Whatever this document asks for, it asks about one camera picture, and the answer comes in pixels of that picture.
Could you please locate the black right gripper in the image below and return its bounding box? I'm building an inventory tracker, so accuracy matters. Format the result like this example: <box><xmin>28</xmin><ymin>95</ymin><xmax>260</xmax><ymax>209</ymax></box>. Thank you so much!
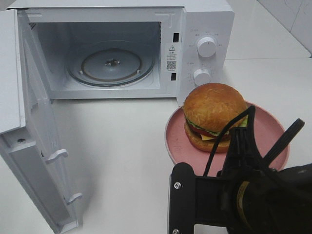
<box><xmin>169</xmin><ymin>127</ymin><xmax>264</xmax><ymax>234</ymax></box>

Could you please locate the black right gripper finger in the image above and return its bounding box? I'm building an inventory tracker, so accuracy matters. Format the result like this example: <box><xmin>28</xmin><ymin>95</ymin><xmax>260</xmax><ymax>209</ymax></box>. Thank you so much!
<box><xmin>264</xmin><ymin>118</ymin><xmax>305</xmax><ymax>166</ymax></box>

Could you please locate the pink round plate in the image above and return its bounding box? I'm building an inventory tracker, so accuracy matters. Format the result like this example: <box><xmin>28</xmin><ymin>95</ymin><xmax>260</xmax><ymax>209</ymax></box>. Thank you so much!
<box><xmin>165</xmin><ymin>106</ymin><xmax>285</xmax><ymax>176</ymax></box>

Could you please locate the white microwave door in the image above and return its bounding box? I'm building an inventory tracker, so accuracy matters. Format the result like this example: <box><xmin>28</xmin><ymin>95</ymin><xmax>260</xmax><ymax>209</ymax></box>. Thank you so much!
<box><xmin>0</xmin><ymin>9</ymin><xmax>82</xmax><ymax>234</ymax></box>

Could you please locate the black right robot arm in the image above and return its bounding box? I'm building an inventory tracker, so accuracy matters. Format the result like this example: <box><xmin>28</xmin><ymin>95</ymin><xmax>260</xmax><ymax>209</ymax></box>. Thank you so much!
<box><xmin>168</xmin><ymin>119</ymin><xmax>312</xmax><ymax>234</ymax></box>

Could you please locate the lower white timer knob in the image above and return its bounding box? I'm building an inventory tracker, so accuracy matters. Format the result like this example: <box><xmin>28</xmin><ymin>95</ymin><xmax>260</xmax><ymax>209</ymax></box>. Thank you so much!
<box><xmin>193</xmin><ymin>68</ymin><xmax>211</xmax><ymax>86</ymax></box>

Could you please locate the upper white control knob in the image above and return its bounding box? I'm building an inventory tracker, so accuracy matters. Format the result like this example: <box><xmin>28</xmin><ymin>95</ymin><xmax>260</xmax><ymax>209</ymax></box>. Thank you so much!
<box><xmin>196</xmin><ymin>36</ymin><xmax>216</xmax><ymax>58</ymax></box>

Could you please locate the white warning label sticker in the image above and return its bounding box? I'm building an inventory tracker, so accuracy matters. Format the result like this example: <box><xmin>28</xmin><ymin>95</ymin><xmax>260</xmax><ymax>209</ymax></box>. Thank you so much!
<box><xmin>165</xmin><ymin>43</ymin><xmax>178</xmax><ymax>72</ymax></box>

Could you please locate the white microwave oven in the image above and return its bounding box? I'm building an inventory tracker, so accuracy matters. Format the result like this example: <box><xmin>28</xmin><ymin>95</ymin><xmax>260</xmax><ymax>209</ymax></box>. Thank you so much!
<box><xmin>6</xmin><ymin>0</ymin><xmax>234</xmax><ymax>105</ymax></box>

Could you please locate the black camera cable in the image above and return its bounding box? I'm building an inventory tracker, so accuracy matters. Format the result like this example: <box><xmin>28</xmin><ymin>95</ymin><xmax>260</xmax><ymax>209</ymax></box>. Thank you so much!
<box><xmin>202</xmin><ymin>105</ymin><xmax>256</xmax><ymax>177</ymax></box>

